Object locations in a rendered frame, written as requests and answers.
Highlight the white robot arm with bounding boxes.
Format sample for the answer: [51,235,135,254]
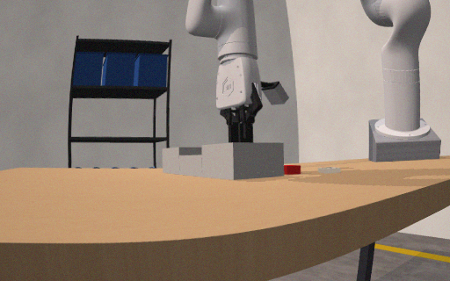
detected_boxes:
[185,0,431,140]

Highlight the red and white eraser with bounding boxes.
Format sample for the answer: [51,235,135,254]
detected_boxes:
[284,165,301,175]

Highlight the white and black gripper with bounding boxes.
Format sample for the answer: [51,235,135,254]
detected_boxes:
[216,56,263,143]

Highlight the white domino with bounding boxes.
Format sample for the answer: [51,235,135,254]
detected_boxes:
[318,167,340,174]

